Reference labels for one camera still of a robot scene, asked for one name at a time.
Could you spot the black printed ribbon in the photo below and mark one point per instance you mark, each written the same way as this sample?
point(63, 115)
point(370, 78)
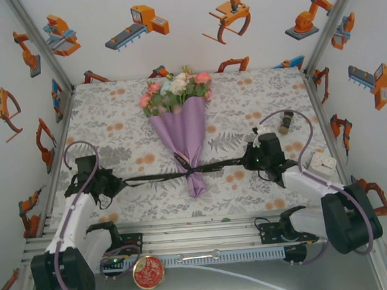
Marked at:
point(156, 177)

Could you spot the purple and pink wrapping paper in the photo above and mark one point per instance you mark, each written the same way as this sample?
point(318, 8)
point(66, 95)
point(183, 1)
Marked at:
point(182, 132)

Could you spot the pink rose stem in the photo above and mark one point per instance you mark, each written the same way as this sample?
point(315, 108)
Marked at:
point(206, 93)
point(203, 78)

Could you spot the small pink roses stem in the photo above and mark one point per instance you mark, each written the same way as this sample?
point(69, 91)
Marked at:
point(150, 93)

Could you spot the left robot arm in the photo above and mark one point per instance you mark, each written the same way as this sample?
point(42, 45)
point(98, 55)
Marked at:
point(72, 220)

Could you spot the floral table mat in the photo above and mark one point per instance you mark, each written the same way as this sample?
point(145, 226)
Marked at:
point(141, 211)

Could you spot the brown and black cylinder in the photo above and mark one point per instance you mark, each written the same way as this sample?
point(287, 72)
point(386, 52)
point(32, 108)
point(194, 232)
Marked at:
point(286, 122)

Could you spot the white alarm clock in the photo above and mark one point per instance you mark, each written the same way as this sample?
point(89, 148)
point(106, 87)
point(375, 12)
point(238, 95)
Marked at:
point(322, 164)

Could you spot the small green leaf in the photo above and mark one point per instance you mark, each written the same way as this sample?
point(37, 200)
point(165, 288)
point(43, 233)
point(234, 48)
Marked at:
point(225, 219)

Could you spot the small black circuit board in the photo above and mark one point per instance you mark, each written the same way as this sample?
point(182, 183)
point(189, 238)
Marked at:
point(113, 264)

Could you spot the red round tin lid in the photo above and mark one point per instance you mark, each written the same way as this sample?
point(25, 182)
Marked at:
point(148, 273)

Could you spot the silver wrench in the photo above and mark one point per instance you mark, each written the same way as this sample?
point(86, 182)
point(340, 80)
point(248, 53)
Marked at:
point(198, 257)

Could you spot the aluminium side rail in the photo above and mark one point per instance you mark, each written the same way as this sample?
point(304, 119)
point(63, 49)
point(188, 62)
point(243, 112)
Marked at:
point(312, 92)
point(61, 134)

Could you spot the aluminium front frame rails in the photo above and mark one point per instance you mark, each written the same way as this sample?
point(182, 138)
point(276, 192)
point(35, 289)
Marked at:
point(203, 239)

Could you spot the black bracket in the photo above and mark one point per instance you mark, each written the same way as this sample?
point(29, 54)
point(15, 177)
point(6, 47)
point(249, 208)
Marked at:
point(295, 252)

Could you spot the aluminium frame post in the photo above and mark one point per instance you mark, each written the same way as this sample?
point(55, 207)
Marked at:
point(331, 19)
point(40, 39)

